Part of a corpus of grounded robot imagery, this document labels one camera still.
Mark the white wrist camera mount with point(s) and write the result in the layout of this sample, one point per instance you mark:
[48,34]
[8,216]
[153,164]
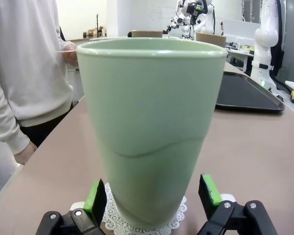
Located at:
[178,21]

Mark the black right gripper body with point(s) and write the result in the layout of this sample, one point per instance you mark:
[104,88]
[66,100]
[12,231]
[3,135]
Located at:
[192,9]

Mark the black plastic serving tray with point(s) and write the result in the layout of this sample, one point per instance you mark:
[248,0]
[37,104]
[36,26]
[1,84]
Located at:
[244,95]

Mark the person's right hand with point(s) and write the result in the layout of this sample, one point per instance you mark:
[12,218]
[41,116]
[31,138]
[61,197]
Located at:
[25,154]

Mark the white office desk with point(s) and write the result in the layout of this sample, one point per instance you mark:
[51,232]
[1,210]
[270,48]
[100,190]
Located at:
[237,55]

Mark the person in grey sweatshirt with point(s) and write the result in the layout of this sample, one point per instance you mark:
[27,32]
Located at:
[27,61]

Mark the person's left hand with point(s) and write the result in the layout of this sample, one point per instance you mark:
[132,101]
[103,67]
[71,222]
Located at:
[71,55]

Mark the white paper doily coaster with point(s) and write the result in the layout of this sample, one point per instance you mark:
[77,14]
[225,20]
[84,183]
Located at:
[110,218]

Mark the white partition panel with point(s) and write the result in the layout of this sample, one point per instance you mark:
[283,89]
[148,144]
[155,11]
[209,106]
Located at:
[239,28]

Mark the light green tall cup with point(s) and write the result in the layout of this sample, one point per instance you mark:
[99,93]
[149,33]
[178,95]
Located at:
[149,110]

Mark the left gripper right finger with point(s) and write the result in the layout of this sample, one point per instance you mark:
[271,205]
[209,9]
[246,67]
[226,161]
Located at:
[210,195]

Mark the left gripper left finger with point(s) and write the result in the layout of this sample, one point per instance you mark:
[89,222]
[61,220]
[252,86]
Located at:
[95,203]

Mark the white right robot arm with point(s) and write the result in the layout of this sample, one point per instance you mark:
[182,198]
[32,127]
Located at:
[264,41]

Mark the person's right forearm grey sleeve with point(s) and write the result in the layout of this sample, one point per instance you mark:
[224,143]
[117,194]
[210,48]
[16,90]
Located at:
[5,117]

